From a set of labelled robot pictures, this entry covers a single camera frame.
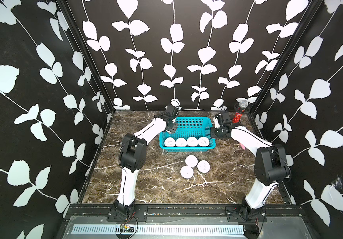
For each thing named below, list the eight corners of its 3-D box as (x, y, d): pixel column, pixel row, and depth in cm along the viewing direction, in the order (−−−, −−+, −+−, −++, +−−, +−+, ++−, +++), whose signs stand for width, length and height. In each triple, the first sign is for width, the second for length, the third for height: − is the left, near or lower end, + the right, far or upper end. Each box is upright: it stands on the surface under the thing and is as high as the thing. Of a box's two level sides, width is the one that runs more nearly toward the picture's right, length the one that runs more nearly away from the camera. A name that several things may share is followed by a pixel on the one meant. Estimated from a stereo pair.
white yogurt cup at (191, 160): (185, 169, 91) (186, 165, 86) (185, 160, 95) (185, 155, 90) (196, 170, 91) (198, 165, 86) (195, 160, 95) (197, 155, 90)
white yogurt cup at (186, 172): (180, 180, 87) (180, 176, 82) (180, 169, 91) (180, 165, 86) (192, 180, 87) (193, 176, 82) (191, 170, 91) (192, 165, 86)
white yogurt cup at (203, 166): (197, 175, 89) (198, 170, 84) (196, 165, 94) (197, 160, 88) (208, 175, 89) (210, 170, 84) (207, 165, 94) (209, 160, 88)
